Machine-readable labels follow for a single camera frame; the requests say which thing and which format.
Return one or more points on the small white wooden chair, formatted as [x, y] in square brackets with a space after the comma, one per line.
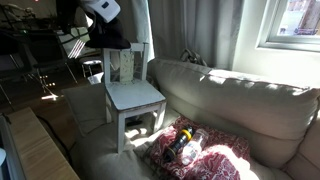
[134, 97]

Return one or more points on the black hat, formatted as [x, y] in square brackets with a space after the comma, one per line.
[107, 35]

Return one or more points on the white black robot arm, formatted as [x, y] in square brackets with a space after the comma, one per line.
[66, 10]

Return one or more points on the black yellow flashlight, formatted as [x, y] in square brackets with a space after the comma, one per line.
[180, 141]

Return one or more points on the red white patterned cloth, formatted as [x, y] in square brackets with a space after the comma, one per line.
[224, 156]

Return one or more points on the clear plastic water bottle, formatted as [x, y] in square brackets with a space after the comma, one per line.
[194, 146]

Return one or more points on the white curtain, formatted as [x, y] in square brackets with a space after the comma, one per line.
[207, 27]

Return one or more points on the cream fabric sofa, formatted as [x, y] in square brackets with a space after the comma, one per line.
[279, 120]

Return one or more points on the light wooden table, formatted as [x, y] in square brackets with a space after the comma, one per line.
[29, 151]

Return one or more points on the white framed window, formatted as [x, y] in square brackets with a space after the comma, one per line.
[291, 25]

